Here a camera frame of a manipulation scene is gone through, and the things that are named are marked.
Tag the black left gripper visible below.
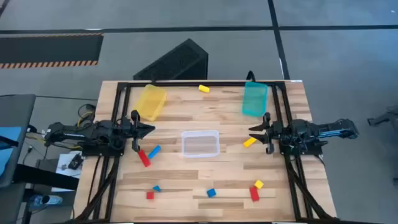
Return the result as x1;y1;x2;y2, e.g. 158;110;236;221
119;110;155;152

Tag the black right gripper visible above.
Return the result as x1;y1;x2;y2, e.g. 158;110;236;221
248;112;282;155

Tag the long blue block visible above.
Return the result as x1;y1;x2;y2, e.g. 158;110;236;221
147;144;162;160

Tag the long red block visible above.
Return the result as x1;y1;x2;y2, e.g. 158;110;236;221
137;149;152;168
249;185;261;202

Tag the yellow translucent plastic bin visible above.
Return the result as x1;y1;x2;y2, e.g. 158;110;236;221
132;83;168;122

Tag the teal translucent plastic bin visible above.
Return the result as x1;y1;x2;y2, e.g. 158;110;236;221
241;81;269;118

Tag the clear plastic bin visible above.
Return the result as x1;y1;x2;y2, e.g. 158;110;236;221
181;129;221;159

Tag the black perforated computer case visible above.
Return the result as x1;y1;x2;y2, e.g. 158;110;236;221
132;38;209;81

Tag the small black device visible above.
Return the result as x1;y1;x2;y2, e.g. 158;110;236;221
67;153;84;170

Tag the white paper sheet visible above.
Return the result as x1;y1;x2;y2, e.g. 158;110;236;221
51;151;84;192

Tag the plastic water bottle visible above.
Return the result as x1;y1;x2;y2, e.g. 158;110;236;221
29;194;63;208

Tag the black hazard striped floor mat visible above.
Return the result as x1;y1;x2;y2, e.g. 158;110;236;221
0;32;104;70

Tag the gray stand base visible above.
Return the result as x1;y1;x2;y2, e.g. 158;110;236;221
366;105;398;129

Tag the yellow cable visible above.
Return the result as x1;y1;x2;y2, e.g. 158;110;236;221
76;110;95;128

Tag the black aluminium table frame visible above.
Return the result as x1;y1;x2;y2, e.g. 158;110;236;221
74;80;335;222

